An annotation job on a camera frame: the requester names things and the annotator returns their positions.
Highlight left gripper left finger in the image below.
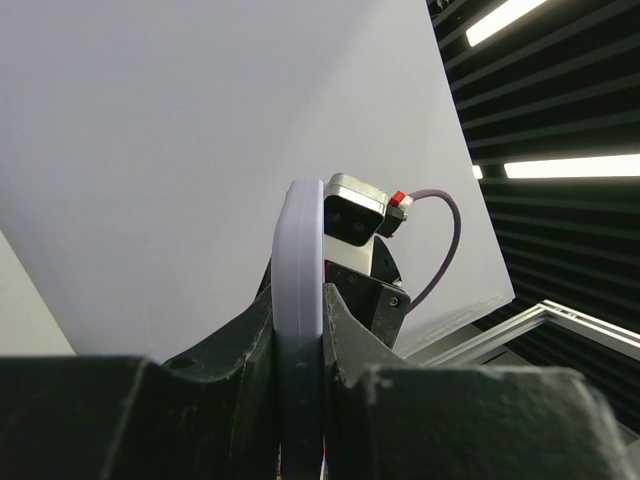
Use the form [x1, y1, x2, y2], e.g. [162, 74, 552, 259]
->
[1, 292, 279, 479]

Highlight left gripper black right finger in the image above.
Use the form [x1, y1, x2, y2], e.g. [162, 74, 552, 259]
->
[323, 284, 636, 479]

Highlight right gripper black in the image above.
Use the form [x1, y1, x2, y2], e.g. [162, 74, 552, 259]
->
[325, 236, 410, 349]

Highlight large phone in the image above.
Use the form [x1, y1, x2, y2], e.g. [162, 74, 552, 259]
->
[271, 179, 324, 479]

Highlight ceiling light strip lower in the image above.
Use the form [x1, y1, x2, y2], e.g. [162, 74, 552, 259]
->
[503, 153, 639, 179]

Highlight ceiling light strip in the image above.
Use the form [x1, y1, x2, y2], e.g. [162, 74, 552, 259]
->
[465, 0, 546, 47]
[503, 153, 639, 179]

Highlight ceiling light strip upper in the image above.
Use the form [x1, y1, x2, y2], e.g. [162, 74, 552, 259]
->
[465, 0, 546, 47]

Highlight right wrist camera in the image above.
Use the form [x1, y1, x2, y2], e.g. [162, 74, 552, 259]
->
[324, 173, 414, 275]

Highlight aluminium frame rail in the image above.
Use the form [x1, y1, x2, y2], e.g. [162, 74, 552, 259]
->
[422, 300, 639, 366]

